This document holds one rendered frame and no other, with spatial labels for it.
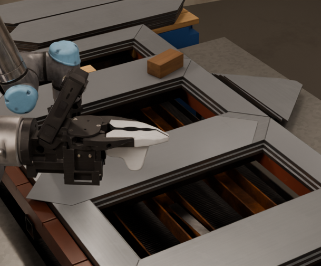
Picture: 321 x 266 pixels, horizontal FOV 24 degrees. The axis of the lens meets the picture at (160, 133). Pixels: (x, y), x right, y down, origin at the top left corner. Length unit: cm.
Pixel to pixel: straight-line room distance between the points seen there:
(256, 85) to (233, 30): 228
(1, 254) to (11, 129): 103
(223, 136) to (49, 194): 55
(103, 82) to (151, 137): 142
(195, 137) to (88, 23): 87
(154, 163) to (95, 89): 45
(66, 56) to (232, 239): 60
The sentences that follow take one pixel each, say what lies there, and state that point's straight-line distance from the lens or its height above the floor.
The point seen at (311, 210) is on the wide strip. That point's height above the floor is 85.
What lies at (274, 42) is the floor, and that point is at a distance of 477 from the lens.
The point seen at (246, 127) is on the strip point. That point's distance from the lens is 229.
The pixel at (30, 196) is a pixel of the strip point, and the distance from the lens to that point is 203.
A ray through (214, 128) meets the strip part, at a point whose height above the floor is 85.
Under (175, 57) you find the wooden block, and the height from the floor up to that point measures 90.
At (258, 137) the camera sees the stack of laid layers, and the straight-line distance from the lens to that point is 225.
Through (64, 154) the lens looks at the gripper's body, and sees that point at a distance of 111.
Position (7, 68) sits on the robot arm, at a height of 124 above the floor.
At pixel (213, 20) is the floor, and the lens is 502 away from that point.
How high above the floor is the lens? 206
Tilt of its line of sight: 33 degrees down
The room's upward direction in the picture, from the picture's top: straight up
